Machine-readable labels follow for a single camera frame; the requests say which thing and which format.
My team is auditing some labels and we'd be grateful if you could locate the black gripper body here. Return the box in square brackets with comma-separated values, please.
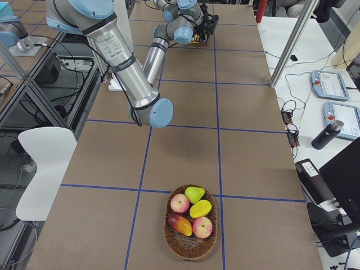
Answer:
[193, 24, 209, 39]

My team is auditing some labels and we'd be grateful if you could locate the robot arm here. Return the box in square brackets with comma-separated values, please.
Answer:
[46, 1, 213, 128]

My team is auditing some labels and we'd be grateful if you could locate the brown wicker basket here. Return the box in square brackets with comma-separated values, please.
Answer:
[164, 184, 218, 260]

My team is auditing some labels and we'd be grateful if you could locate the small electronics board far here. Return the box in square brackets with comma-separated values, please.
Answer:
[281, 110, 293, 125]

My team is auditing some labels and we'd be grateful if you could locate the small electronics board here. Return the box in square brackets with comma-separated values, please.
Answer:
[286, 132, 300, 147]
[281, 110, 293, 125]

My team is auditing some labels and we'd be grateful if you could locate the teach pendant far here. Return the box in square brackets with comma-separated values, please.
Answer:
[310, 70, 349, 101]

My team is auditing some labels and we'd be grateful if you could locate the teach pendant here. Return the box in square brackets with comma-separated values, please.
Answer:
[323, 102, 359, 141]
[310, 70, 349, 101]

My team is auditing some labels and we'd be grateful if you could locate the small electronics board near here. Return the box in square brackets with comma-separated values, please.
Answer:
[286, 132, 300, 147]

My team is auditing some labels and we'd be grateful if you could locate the black bottle silver cap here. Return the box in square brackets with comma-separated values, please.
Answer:
[311, 120, 344, 150]

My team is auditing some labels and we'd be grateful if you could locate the green pear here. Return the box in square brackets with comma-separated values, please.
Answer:
[184, 186, 205, 204]

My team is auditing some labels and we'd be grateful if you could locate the teach pendant near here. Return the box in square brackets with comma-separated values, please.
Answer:
[323, 102, 359, 141]

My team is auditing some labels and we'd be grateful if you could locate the pink apple left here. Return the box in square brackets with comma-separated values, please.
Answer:
[170, 193, 190, 214]

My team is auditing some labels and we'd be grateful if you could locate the pink apple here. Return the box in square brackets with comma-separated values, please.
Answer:
[170, 193, 190, 214]
[192, 217, 213, 239]

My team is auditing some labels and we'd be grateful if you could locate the black box white label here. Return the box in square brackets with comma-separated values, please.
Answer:
[295, 159, 335, 204]

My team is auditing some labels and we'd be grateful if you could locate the white chair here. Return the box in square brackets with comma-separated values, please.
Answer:
[16, 127, 77, 222]

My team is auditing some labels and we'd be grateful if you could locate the dark red mango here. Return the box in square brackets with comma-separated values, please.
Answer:
[167, 213, 193, 236]

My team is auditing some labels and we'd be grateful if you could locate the pink apple right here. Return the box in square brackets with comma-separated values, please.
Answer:
[192, 217, 213, 239]

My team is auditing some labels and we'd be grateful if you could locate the black monitor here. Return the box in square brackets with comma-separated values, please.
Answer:
[319, 138, 360, 221]

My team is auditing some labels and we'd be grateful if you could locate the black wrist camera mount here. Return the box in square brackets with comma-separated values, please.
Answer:
[201, 10, 219, 37]

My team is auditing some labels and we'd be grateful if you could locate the white camera pole base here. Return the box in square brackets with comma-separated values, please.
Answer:
[108, 74, 126, 92]

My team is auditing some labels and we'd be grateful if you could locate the aluminium frame post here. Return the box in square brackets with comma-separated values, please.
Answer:
[269, 0, 319, 89]

